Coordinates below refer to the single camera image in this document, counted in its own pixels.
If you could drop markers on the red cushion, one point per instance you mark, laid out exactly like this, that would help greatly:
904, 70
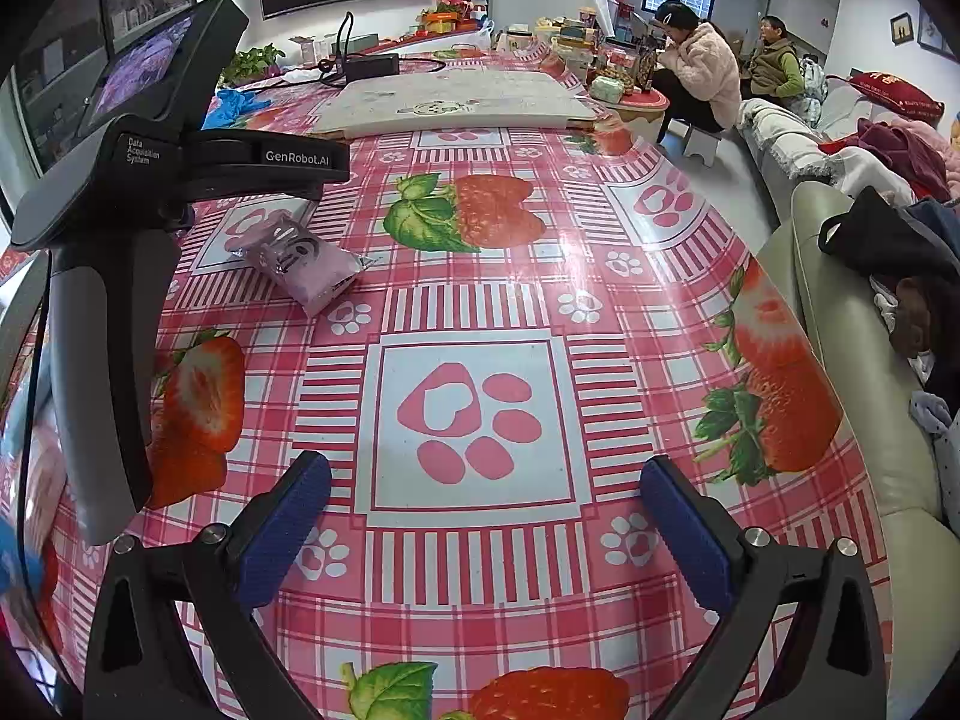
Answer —
896, 94

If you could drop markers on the pink snack packet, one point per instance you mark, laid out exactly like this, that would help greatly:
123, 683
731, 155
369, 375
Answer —
307, 270

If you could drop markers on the small framed wall picture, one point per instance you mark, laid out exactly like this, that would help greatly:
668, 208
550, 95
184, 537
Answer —
901, 28

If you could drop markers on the beige sofa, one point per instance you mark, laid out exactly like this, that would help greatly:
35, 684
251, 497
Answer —
840, 300

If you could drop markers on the white stool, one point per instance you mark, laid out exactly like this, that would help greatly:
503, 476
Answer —
701, 141

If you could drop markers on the group of food containers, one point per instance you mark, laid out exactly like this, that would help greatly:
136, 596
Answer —
585, 37

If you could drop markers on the green potted plant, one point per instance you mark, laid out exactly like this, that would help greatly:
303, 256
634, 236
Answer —
251, 61

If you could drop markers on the black power adapter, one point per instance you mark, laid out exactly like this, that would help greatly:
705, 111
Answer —
371, 64

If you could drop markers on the black jacket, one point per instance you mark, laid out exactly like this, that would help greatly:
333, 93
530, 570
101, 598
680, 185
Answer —
870, 232

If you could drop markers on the blue disposable gloves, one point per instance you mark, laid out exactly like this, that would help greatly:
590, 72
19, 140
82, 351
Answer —
232, 105

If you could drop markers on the large framed wall picture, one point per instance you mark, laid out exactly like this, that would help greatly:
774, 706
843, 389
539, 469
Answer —
936, 34

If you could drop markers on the white blanket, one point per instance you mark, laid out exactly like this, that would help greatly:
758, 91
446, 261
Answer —
795, 135

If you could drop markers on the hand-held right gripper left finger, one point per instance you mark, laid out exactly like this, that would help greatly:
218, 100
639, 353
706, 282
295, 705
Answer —
285, 532

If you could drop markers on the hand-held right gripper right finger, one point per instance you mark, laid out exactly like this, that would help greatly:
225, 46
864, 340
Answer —
686, 532

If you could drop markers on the dark red garment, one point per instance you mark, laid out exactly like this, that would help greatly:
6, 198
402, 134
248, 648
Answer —
900, 154

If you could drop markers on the white foam board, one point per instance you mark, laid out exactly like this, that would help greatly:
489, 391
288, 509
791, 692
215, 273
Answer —
465, 94

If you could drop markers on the strawberry print tablecloth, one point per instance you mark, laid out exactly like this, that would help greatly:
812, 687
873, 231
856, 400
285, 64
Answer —
465, 300

